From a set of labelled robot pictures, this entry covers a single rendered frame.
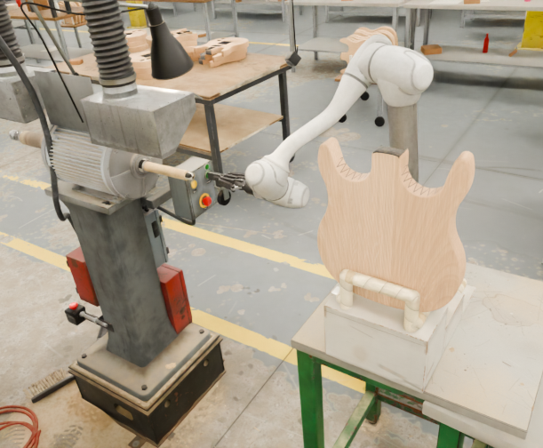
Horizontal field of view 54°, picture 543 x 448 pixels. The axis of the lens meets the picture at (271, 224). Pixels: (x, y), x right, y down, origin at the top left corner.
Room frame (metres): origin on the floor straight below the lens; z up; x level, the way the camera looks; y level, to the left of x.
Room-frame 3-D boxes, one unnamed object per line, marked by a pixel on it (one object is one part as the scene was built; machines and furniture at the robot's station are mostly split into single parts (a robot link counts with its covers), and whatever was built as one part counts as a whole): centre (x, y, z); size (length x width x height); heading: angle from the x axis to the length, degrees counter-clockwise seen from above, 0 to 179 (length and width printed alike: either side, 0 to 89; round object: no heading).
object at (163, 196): (1.89, 0.41, 1.02); 0.19 x 0.04 x 0.04; 144
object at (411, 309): (0.92, -0.30, 1.15); 0.03 x 0.03 x 0.09
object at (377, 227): (1.00, -0.26, 1.33); 0.35 x 0.04 x 0.40; 53
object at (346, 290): (1.02, -0.17, 1.15); 0.03 x 0.03 x 0.09
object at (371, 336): (1.01, -0.27, 1.02); 0.27 x 0.15 x 0.17; 54
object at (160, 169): (1.61, 0.33, 1.25); 0.18 x 0.03 x 0.03; 54
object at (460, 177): (0.92, -0.37, 1.49); 0.07 x 0.04 x 0.10; 53
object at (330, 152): (1.08, -0.16, 1.48); 0.07 x 0.04 x 0.09; 53
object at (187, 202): (1.94, 0.37, 0.99); 0.24 x 0.21 x 0.26; 54
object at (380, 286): (0.97, -0.24, 1.20); 0.20 x 0.03 x 0.03; 53
